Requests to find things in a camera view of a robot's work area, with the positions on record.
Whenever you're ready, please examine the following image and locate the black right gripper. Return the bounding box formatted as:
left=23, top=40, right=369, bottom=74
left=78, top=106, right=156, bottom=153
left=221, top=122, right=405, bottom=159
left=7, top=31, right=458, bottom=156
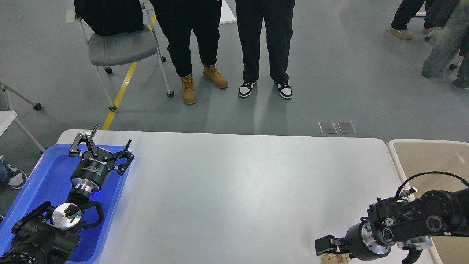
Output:
left=315, top=221, right=391, bottom=262

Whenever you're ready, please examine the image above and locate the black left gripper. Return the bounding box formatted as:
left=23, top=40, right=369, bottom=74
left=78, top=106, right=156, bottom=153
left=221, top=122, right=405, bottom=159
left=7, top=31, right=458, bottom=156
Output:
left=69, top=126, right=135, bottom=192

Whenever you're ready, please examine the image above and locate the brown paper ball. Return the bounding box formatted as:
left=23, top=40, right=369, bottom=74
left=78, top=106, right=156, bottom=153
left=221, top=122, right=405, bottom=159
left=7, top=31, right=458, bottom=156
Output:
left=321, top=253, right=350, bottom=264

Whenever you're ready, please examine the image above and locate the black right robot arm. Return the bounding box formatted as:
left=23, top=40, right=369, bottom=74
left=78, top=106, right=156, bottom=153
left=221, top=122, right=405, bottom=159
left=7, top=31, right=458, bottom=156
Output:
left=315, top=184, right=469, bottom=264

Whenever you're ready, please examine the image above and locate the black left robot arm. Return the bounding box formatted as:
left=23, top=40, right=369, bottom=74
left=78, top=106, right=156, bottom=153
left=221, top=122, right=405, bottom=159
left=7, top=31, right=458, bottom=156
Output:
left=1, top=126, right=135, bottom=264

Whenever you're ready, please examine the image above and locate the blue plastic tray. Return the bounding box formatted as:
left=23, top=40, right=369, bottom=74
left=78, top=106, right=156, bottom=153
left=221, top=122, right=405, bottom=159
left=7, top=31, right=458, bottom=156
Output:
left=0, top=144, right=130, bottom=264

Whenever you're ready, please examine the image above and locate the person with grey sneaker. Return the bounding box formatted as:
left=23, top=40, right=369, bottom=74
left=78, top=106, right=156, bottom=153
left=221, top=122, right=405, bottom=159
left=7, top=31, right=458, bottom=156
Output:
left=0, top=155, right=29, bottom=190

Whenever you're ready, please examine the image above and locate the white folding table left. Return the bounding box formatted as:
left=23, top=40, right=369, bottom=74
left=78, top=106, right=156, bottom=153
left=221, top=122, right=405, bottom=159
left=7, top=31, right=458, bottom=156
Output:
left=0, top=81, right=46, bottom=154

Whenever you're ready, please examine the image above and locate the grey seat rolling chair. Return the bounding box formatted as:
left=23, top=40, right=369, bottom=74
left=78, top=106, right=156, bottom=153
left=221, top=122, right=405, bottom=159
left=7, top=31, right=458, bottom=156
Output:
left=66, top=0, right=166, bottom=112

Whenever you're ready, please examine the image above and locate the grey floor plate left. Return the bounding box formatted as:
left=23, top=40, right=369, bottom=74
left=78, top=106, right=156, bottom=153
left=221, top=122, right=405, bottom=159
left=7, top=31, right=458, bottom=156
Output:
left=318, top=121, right=338, bottom=134

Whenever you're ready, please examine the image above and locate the grey floor plate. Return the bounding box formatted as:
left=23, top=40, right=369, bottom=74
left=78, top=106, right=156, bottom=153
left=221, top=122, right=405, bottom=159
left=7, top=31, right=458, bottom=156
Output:
left=318, top=121, right=338, bottom=134
left=338, top=121, right=357, bottom=134

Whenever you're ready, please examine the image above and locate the grey floor plate right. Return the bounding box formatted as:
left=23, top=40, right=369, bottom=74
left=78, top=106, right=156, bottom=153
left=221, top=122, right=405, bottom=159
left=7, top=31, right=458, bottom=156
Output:
left=338, top=121, right=357, bottom=134

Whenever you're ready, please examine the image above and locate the beige plastic bin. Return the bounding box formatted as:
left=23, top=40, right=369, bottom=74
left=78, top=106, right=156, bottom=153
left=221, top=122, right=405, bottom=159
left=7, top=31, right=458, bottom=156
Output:
left=387, top=140, right=469, bottom=264

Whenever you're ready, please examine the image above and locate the black jacket on chair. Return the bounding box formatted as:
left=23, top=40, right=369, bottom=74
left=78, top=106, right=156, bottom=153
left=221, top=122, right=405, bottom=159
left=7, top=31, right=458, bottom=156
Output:
left=74, top=0, right=143, bottom=36

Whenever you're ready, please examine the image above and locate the person with tan boots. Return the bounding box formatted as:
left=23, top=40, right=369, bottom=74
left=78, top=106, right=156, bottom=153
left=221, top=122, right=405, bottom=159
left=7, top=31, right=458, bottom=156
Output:
left=149, top=0, right=229, bottom=105

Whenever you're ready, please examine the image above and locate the white board on floor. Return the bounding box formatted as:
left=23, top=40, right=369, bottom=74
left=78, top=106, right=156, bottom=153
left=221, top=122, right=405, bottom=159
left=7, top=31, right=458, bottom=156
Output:
left=220, top=0, right=237, bottom=25

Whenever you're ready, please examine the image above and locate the person with black white sneakers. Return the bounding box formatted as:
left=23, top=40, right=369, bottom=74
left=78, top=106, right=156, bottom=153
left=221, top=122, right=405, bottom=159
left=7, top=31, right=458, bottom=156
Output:
left=235, top=0, right=296, bottom=99

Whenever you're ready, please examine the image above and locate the person in grey-green trousers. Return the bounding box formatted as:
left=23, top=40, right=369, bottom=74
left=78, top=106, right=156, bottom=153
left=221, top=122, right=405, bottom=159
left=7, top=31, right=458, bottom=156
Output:
left=422, top=0, right=469, bottom=90

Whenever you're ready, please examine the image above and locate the person in background right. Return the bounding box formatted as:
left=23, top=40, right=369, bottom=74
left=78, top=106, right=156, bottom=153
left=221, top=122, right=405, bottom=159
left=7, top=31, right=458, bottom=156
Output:
left=387, top=0, right=446, bottom=40

